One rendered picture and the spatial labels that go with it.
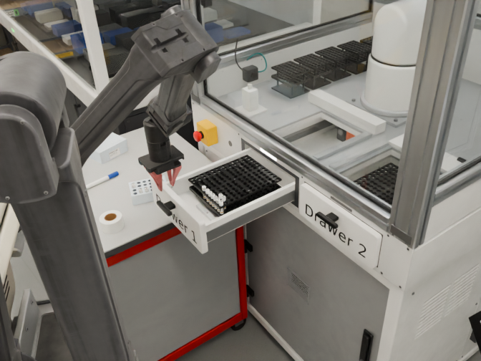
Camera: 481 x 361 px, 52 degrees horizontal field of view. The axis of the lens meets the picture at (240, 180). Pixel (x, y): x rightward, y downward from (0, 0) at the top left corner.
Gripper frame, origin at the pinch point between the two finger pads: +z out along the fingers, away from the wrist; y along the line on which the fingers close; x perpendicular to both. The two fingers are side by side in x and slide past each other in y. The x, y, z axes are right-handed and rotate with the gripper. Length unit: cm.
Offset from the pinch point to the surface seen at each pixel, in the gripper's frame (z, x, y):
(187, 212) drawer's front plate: 7.2, -5.3, 2.5
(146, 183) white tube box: 20.5, 31.7, 6.3
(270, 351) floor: 100, -1, 33
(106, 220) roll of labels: 19.8, 21.1, -12.4
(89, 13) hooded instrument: -22, 83, 16
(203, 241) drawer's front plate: 13.2, -11.7, 3.1
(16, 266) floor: 100, 116, -39
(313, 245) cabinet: 30, -18, 37
